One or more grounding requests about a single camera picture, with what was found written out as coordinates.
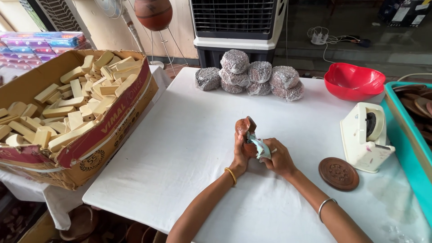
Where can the person's right hand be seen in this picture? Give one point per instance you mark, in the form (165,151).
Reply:
(281,160)

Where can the person's left hand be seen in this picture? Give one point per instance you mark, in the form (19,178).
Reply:
(239,158)

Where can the person's left fingers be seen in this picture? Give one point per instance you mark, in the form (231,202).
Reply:
(238,143)

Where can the carved brown wooden piece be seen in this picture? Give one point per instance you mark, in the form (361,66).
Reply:
(245,127)

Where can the light blue cloth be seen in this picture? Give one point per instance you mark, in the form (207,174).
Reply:
(261,148)

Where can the gold bead bangle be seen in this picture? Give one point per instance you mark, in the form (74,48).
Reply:
(231,176)

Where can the pile of plastic-wrapped bundles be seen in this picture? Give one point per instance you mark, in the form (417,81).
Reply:
(251,77)

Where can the round carved wooden coaster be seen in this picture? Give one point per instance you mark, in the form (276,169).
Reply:
(338,173)

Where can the silver bangle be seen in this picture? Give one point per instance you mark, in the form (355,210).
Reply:
(324,206)

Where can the white air cooler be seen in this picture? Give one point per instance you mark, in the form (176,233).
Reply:
(236,30)

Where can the cream tape dispenser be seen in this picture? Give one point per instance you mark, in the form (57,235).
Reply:
(361,145)

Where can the thin metal ball stand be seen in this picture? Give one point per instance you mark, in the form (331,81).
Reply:
(162,44)

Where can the red plastic bowl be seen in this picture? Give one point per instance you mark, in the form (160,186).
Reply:
(352,82)

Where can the large cardboard box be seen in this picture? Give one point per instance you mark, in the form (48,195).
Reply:
(101,135)

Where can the brown basketball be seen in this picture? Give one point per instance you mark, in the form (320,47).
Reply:
(153,13)

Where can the teal plastic crate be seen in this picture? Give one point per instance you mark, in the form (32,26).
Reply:
(403,141)

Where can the heap of pale wooden blocks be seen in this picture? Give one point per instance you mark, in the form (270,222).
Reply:
(67,104)

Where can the brown wooden bowls under table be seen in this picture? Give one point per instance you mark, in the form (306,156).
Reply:
(79,222)

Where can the heap of brown wooden discs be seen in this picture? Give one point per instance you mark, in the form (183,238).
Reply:
(416,104)

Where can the clear plastic wrap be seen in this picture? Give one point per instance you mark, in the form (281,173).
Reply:
(398,233)

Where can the black printed carton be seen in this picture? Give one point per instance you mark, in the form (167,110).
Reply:
(405,11)

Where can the stack of colourful plastic boxes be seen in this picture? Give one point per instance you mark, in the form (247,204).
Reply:
(37,47)

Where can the white pedestal fan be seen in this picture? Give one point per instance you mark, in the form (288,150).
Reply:
(126,23)

